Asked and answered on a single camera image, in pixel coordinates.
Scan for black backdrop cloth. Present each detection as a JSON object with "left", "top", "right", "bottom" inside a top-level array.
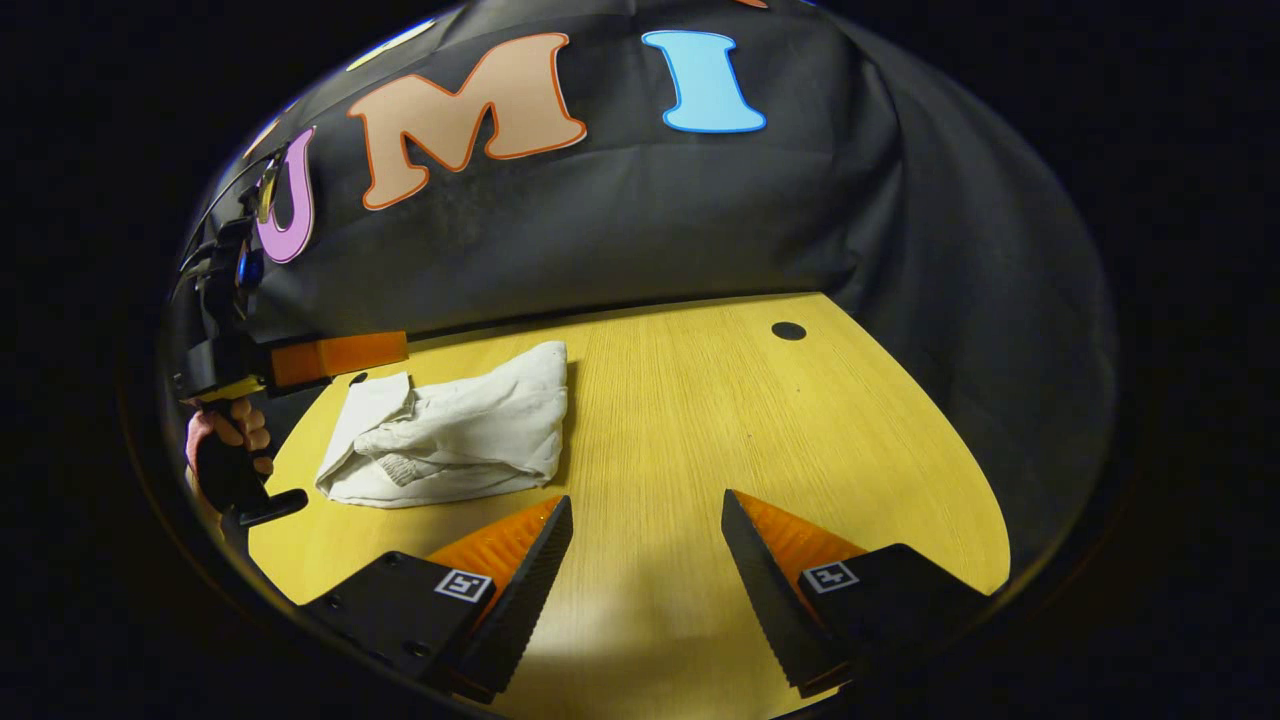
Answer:
[{"left": 165, "top": 0, "right": 1119, "bottom": 571}]

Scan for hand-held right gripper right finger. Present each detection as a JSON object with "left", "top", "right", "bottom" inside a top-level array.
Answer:
[{"left": 721, "top": 489, "right": 991, "bottom": 699}]

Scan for white jeans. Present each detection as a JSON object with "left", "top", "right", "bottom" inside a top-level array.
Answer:
[{"left": 315, "top": 340, "right": 569, "bottom": 509}]

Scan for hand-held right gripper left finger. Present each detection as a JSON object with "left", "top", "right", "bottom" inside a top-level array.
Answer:
[{"left": 300, "top": 494, "right": 575, "bottom": 705}]

